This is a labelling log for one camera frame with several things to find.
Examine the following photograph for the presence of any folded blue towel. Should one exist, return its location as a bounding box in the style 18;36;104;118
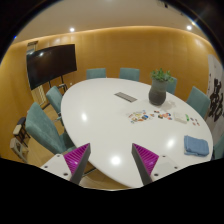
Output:
184;135;209;157

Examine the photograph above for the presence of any black wall television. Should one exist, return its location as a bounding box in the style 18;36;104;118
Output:
26;44;77;90

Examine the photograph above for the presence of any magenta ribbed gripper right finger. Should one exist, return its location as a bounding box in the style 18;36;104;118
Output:
132;143;159;185

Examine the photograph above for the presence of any white card packet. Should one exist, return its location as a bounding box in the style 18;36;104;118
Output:
174;112;187;124

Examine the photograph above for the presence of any colourful sticker pile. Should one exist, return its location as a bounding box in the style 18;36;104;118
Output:
154;110;173;120
126;110;154;124

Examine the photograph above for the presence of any teal chair right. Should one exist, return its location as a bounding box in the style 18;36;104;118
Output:
186;86;210;118

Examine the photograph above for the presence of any colourful sticker pile left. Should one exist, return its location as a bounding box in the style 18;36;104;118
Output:
126;110;154;124

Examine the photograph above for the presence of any teal chair behind plant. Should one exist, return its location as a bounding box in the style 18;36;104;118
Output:
166;77;177;94

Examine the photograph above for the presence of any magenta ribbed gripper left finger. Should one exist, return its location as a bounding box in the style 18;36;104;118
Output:
64;143;91;184

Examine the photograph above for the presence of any teal chair near left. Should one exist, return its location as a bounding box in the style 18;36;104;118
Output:
25;102;76;154

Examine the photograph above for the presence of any teal chair far right edge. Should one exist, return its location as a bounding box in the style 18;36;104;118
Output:
212;134;224;160

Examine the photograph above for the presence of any grey table cable hatch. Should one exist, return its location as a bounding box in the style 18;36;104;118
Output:
114;92;137;102

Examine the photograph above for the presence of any potted green plant grey vase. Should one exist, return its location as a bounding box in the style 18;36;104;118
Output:
148;68;173;106

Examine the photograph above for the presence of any teal chair left middle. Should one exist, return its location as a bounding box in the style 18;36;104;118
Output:
46;86;62;119

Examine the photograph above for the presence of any small stool with cushion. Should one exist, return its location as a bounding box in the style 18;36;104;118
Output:
13;117;29;146

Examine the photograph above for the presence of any teal chair far centre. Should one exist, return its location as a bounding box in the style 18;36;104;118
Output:
119;68;140;81

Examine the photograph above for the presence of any white banner black calligraphy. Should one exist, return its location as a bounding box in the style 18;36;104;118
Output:
206;55;224;144

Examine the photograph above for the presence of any teal chair far left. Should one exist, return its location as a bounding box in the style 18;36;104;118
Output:
86;68;106;79

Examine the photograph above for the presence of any colourful sticker pile right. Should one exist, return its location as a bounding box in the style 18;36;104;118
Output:
154;110;173;120

